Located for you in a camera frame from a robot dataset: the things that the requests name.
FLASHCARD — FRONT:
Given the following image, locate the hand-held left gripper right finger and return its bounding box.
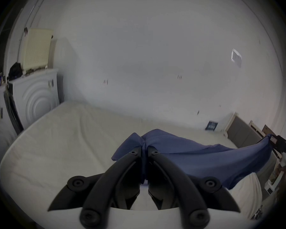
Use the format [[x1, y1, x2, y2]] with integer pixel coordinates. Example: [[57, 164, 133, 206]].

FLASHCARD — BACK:
[[146, 147, 241, 228]]

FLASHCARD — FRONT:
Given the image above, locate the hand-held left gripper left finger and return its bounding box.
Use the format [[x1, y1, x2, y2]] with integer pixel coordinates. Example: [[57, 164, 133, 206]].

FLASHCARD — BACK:
[[48, 147, 143, 229]]

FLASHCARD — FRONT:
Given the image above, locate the dark blue shirt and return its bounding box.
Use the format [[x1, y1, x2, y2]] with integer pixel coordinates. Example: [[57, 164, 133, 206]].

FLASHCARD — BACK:
[[111, 129, 277, 190]]

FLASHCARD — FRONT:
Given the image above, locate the person's right hand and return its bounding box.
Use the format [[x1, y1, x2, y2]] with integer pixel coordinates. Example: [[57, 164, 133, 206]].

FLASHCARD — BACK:
[[276, 165, 286, 181]]

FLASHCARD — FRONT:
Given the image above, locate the grey padded headboard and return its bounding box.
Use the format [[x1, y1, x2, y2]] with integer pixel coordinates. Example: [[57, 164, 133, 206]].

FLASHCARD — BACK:
[[225, 112, 268, 150]]

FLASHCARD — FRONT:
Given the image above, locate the bed with beige sheet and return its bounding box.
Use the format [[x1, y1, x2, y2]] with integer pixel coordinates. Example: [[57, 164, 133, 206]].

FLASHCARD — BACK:
[[0, 101, 264, 224]]

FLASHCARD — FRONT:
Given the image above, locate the small dark card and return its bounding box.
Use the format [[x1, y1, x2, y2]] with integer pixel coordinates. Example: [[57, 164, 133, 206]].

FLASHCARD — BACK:
[[205, 121, 219, 131]]

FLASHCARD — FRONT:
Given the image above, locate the white washing machine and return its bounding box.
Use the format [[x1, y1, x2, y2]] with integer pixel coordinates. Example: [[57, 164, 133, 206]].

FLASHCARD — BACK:
[[7, 28, 60, 130], [0, 67, 17, 169]]

